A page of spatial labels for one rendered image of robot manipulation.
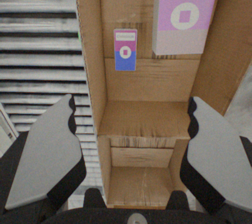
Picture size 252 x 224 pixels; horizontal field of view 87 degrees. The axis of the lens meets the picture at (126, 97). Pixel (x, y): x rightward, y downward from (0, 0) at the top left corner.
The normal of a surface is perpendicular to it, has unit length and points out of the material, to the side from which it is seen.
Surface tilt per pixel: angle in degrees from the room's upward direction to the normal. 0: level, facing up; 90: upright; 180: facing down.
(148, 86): 1
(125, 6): 2
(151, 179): 89
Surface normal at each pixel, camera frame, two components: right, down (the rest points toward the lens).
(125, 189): 0.03, -0.85
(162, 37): -0.02, 0.52
